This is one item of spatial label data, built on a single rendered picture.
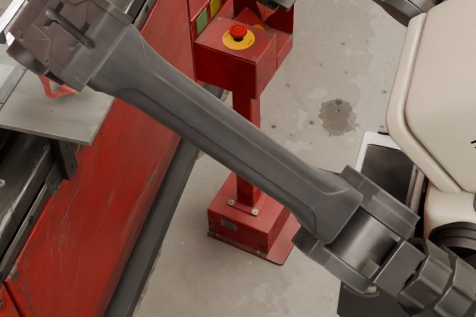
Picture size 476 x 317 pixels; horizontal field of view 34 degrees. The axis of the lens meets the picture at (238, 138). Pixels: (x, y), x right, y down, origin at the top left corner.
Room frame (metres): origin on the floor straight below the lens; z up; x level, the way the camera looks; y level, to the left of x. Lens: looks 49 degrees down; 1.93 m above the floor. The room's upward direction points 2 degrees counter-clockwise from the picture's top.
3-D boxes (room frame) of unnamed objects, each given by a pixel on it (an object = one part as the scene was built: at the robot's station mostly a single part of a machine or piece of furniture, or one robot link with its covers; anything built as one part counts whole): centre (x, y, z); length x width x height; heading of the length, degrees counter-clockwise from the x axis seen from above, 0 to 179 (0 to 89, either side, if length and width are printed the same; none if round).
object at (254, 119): (1.34, -0.02, 0.39); 0.05 x 0.05 x 0.54; 61
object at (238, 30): (1.29, -0.01, 0.79); 0.04 x 0.04 x 0.04
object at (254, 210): (1.34, -0.02, 0.13); 0.10 x 0.10 x 0.01; 61
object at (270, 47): (1.34, -0.02, 0.75); 0.20 x 0.16 x 0.18; 151
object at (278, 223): (1.32, -0.05, 0.06); 0.25 x 0.20 x 0.12; 61
